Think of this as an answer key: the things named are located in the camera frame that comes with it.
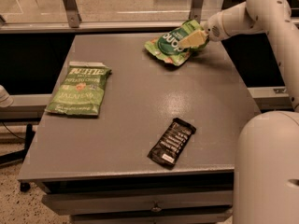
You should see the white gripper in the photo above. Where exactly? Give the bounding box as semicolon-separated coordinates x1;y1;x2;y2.
178;14;225;49

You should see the green rice chip bag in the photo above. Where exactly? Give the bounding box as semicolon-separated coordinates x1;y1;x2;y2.
144;20;208;66

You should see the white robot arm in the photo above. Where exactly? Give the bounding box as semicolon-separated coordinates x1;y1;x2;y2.
178;0;299;224

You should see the green jalapeno chip bag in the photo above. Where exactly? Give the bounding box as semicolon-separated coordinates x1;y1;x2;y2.
46;62;111;116

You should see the black snack bar wrapper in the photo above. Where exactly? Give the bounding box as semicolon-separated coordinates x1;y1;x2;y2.
148;118;196;169

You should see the white cylindrical object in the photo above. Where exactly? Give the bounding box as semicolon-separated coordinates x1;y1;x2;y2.
0;85;13;107

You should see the black stand with caster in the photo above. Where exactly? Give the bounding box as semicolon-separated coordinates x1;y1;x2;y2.
0;124;36;192

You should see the grey drawer with lock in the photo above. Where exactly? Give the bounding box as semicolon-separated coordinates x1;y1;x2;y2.
42;190;233;215

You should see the grey metal railing frame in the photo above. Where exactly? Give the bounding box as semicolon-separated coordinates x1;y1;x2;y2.
0;0;299;34

